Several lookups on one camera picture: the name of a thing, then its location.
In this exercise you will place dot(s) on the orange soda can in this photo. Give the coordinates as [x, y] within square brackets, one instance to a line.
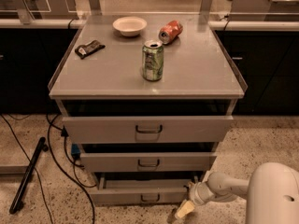
[170, 31]

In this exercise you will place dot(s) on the white bowl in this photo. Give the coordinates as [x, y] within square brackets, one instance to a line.
[129, 26]

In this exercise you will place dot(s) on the grey top drawer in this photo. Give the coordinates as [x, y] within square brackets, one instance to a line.
[161, 129]

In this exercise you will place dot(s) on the grey drawer cabinet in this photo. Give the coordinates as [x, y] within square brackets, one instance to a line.
[197, 81]

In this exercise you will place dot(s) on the white horizontal rail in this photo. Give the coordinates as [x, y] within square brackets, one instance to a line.
[281, 26]

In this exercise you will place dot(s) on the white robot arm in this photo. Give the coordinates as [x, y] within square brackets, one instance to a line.
[272, 194]

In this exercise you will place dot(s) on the grey drawer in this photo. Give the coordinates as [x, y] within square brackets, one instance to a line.
[161, 129]
[148, 162]
[158, 190]

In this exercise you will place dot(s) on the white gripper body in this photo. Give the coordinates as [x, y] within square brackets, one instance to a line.
[196, 194]

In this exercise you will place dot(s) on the blue plug connector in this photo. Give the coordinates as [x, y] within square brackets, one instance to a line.
[75, 152]

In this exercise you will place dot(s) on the grey bottom drawer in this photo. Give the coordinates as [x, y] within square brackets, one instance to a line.
[158, 190]

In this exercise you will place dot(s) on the green soda can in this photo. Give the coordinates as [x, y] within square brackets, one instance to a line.
[152, 60]

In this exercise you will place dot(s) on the grey middle drawer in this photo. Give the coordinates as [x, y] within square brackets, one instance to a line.
[148, 162]

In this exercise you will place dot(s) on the black bar on floor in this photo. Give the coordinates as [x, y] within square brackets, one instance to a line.
[17, 201]

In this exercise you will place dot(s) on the dark snack packet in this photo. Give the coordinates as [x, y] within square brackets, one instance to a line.
[86, 50]

